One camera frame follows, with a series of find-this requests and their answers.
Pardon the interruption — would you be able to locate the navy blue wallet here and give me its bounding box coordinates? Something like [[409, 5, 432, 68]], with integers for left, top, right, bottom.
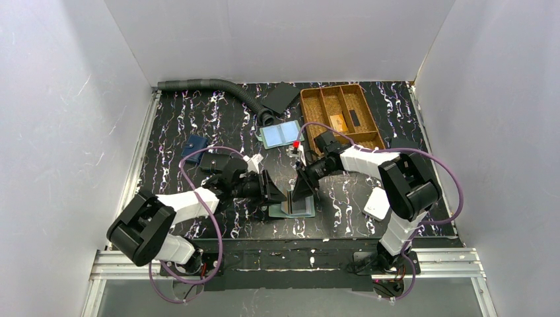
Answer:
[[182, 135, 208, 164]]

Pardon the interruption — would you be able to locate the black card in tray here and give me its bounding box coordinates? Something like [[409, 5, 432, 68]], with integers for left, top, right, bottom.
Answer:
[[349, 110, 361, 127]]

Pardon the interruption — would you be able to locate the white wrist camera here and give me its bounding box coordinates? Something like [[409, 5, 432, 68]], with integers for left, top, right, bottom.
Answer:
[[287, 141, 306, 165], [243, 153, 263, 174]]

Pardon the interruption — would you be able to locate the purple cable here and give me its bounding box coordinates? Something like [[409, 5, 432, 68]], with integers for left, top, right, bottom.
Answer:
[[147, 146, 250, 305], [297, 122, 465, 302]]

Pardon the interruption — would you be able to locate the grey corrugated hose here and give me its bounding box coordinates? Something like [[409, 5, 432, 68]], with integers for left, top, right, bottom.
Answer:
[[157, 79, 277, 127]]

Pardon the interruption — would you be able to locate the open mint card holder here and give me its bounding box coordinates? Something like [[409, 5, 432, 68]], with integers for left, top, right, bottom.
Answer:
[[256, 120, 304, 149]]

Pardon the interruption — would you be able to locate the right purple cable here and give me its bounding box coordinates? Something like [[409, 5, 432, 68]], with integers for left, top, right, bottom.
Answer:
[[297, 122, 465, 302]]

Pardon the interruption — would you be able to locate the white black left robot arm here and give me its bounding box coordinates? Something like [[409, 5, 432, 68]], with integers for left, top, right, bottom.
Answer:
[[106, 157, 287, 266]]

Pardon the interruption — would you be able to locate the white rectangular box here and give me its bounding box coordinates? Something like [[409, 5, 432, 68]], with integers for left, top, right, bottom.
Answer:
[[363, 187, 390, 221]]

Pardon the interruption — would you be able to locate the mint green card holder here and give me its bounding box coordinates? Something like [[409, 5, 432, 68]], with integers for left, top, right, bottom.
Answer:
[[268, 190, 316, 219]]

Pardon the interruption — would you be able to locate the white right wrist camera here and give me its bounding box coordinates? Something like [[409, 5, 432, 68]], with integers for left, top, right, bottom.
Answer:
[[287, 141, 306, 165]]

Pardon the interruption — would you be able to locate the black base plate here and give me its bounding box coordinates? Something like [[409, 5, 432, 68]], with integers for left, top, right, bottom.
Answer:
[[157, 236, 421, 293]]

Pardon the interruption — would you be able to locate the black flat pad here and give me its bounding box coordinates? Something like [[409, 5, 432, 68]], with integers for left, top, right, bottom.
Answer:
[[262, 82, 300, 116]]

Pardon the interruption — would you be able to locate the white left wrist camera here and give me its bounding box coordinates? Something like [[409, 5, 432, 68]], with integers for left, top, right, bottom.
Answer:
[[243, 153, 263, 174]]

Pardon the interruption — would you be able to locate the wicker divided tray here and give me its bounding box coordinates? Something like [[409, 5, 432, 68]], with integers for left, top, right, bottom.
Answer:
[[300, 84, 386, 149]]

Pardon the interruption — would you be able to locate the black flat wallet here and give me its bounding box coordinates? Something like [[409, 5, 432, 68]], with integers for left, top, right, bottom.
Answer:
[[388, 137, 421, 153]]

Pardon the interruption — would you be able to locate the orange card in tray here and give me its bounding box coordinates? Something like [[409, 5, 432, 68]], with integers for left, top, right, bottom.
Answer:
[[329, 114, 349, 133]]

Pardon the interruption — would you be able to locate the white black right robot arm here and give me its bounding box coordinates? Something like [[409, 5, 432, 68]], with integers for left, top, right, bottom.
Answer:
[[291, 131, 442, 268]]

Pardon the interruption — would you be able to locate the black snap wallet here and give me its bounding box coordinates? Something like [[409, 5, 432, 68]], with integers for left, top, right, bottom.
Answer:
[[199, 152, 231, 174]]

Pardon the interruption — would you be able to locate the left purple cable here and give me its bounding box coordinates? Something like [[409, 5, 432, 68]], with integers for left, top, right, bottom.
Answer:
[[147, 146, 250, 305]]

